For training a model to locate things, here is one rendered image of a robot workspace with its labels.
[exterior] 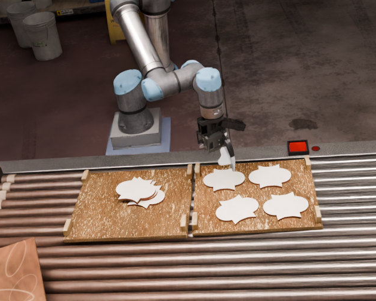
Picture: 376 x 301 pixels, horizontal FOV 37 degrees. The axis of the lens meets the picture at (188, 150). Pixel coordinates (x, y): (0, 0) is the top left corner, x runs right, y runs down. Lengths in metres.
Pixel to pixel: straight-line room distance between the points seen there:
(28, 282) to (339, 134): 2.64
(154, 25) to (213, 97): 0.47
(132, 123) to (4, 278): 0.89
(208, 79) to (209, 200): 0.43
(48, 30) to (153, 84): 3.63
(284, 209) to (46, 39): 3.87
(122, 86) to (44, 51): 3.24
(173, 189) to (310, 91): 2.49
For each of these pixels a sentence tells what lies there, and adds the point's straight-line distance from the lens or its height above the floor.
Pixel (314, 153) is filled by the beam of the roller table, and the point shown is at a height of 0.91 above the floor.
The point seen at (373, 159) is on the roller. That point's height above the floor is 0.92.
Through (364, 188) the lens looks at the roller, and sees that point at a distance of 1.99.
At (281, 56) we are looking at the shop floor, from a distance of 4.86.
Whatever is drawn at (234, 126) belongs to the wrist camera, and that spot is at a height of 1.15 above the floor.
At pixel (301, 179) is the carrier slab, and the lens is 1.99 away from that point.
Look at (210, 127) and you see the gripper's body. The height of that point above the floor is 1.18.
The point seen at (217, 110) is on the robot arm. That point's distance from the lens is 1.79.
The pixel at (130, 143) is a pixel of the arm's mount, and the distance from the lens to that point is 2.34.
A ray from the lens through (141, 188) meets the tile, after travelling 1.99.
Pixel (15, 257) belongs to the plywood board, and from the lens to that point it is 1.76.
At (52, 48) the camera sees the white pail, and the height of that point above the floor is 0.11.
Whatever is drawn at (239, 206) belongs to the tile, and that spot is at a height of 0.94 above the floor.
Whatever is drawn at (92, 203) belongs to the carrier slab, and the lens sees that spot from 2.01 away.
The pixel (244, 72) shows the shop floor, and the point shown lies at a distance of 4.65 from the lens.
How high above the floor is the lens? 2.19
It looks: 35 degrees down
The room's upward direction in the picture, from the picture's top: 9 degrees counter-clockwise
